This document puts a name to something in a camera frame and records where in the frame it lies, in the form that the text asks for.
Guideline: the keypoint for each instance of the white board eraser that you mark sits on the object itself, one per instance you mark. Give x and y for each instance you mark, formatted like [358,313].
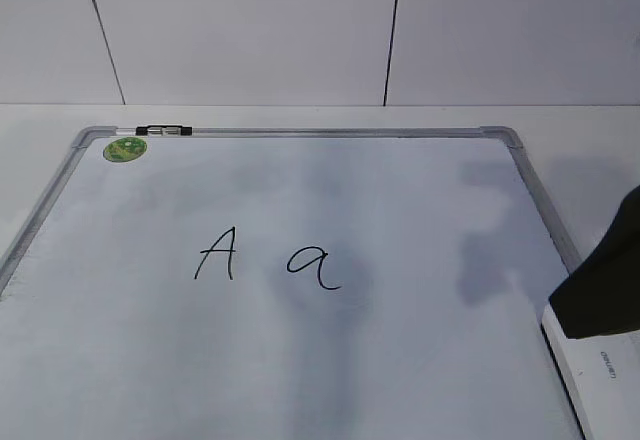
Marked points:
[601,376]

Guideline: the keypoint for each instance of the white board with grey frame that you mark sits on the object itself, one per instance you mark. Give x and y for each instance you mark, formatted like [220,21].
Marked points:
[284,285]

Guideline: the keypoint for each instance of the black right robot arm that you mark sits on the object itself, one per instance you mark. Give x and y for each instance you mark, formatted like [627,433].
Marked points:
[601,297]

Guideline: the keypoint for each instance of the round green magnet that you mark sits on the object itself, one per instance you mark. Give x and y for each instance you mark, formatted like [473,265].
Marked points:
[124,150]

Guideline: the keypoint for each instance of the black and clear frame clip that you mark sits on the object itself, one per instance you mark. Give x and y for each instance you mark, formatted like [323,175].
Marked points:
[164,130]

